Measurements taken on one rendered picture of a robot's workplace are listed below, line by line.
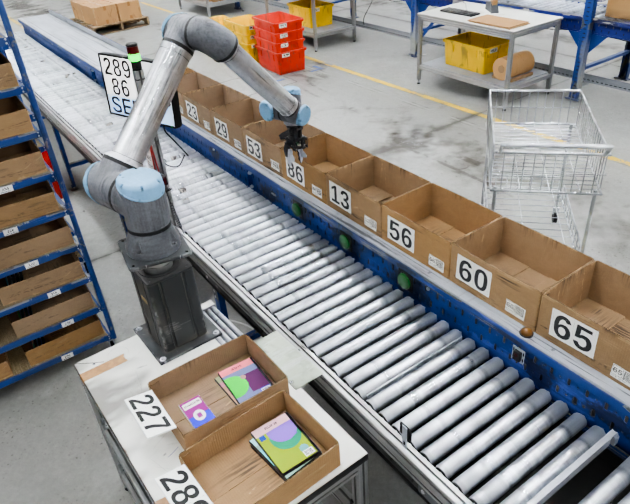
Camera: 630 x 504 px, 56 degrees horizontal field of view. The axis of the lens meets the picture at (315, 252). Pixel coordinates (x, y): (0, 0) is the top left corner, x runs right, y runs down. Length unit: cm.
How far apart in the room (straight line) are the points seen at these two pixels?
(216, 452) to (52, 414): 159
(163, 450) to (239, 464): 26
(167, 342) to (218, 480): 62
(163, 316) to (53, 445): 122
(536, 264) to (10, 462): 252
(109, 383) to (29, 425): 116
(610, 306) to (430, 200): 87
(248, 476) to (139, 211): 90
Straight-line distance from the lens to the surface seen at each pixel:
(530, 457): 194
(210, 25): 217
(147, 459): 200
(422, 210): 266
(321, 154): 321
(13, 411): 350
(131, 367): 231
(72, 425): 328
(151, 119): 218
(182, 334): 229
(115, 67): 310
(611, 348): 197
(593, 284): 229
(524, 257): 243
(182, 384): 215
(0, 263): 315
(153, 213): 202
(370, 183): 294
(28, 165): 300
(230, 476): 188
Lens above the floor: 226
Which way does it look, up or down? 34 degrees down
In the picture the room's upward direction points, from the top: 5 degrees counter-clockwise
